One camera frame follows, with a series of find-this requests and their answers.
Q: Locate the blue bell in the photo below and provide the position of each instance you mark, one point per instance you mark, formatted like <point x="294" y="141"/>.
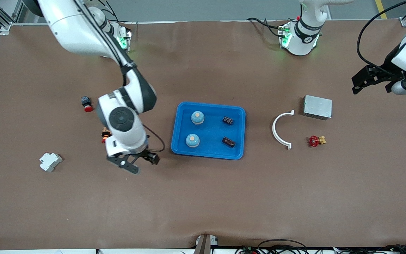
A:
<point x="192" y="140"/>
<point x="197" y="118"/>

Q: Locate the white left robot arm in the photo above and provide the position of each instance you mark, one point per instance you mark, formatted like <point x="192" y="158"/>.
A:
<point x="300" y="46"/>

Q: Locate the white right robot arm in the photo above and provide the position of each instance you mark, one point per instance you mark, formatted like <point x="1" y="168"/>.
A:
<point x="122" y="120"/>

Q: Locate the blue plastic tray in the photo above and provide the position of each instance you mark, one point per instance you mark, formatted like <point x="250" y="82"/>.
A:
<point x="210" y="132"/>

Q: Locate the red yellow push button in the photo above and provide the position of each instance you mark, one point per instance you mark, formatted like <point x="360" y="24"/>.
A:
<point x="105" y="135"/>

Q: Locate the silver metal power supply box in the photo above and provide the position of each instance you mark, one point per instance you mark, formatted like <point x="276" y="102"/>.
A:
<point x="317" y="107"/>

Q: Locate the black red emergency stop button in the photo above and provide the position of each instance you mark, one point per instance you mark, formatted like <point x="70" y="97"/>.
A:
<point x="86" y="103"/>

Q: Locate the white circuit breaker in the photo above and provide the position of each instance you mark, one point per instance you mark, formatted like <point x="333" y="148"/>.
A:
<point x="50" y="162"/>

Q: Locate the white curved pipe clamp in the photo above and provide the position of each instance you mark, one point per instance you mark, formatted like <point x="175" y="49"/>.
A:
<point x="275" y="132"/>

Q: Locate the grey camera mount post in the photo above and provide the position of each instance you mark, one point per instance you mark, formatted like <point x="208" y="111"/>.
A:
<point x="204" y="245"/>

